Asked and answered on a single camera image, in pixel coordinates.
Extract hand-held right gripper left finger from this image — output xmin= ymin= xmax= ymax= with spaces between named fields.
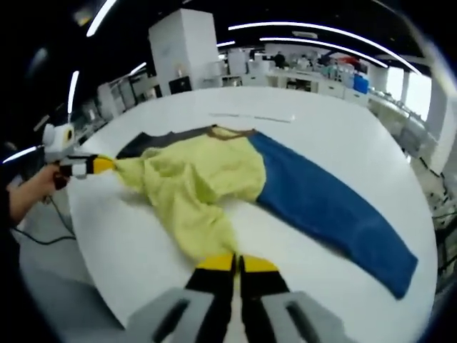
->
xmin=124 ymin=252 xmax=237 ymax=343

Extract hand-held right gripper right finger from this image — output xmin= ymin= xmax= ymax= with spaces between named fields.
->
xmin=238 ymin=254 xmax=349 ymax=343

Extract yellow and blue garment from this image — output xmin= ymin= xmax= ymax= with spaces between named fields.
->
xmin=116 ymin=124 xmax=418 ymax=300

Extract person's left hand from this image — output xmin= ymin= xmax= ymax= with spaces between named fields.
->
xmin=37 ymin=164 xmax=69 ymax=191

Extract small black monitor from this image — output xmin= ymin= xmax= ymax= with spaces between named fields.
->
xmin=169 ymin=75 xmax=194 ymax=95

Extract ceiling light strips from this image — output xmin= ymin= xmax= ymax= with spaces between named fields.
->
xmin=0 ymin=0 xmax=422 ymax=165

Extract white square pillar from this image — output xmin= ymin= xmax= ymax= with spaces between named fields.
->
xmin=148 ymin=7 xmax=219 ymax=96

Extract white counter cabinets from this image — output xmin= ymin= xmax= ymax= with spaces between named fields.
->
xmin=266 ymin=69 xmax=368 ymax=108

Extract blue plastic crate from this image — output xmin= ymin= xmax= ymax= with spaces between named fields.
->
xmin=353 ymin=73 xmax=370 ymax=94

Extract black cable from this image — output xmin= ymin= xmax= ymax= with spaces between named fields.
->
xmin=10 ymin=194 xmax=76 ymax=247

